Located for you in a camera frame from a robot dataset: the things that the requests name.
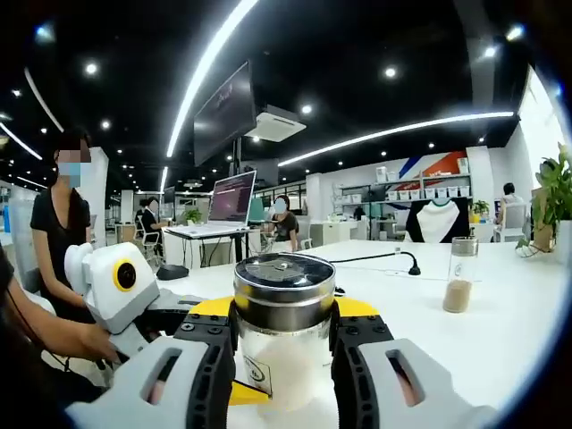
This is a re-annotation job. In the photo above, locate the black mouse-shaped device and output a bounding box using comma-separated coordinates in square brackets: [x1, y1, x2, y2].
[156, 264, 190, 282]

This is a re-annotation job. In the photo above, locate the curved ceiling light strip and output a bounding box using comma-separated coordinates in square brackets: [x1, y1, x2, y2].
[277, 111, 516, 168]

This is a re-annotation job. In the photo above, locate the shelf with white bins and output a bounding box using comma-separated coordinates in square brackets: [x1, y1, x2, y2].
[331, 156, 474, 209]

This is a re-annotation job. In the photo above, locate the ceiling air conditioner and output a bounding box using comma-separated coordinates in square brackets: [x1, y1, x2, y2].
[244, 104, 308, 144]

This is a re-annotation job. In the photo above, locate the white office chair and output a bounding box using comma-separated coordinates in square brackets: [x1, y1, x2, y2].
[503, 203, 529, 243]

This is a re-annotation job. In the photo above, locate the white laptop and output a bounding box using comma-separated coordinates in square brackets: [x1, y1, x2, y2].
[164, 169, 258, 239]

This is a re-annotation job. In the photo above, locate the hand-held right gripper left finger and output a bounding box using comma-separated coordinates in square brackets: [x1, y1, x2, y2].
[65, 296, 238, 429]

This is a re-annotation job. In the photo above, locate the large potted green plant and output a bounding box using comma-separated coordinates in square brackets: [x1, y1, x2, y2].
[515, 141, 572, 265]

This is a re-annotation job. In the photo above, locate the short seasoning bottle white powder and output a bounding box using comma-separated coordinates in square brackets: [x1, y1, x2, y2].
[231, 251, 337, 413]

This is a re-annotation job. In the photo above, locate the straight ceiling light strip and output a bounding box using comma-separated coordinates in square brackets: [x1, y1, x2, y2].
[165, 0, 261, 159]

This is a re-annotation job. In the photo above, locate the person's left hand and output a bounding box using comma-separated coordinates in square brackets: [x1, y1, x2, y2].
[77, 321, 122, 365]

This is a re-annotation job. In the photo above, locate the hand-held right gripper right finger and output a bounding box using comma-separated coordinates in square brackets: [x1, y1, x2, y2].
[329, 297, 498, 429]

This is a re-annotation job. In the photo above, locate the black power cable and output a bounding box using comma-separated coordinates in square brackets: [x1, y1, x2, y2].
[329, 250, 422, 277]

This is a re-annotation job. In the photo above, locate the hanging dark monitor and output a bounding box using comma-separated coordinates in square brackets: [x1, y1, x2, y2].
[192, 59, 259, 168]

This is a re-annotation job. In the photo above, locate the tall seasoning bottle brown powder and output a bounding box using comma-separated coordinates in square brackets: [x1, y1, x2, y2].
[442, 236, 480, 314]

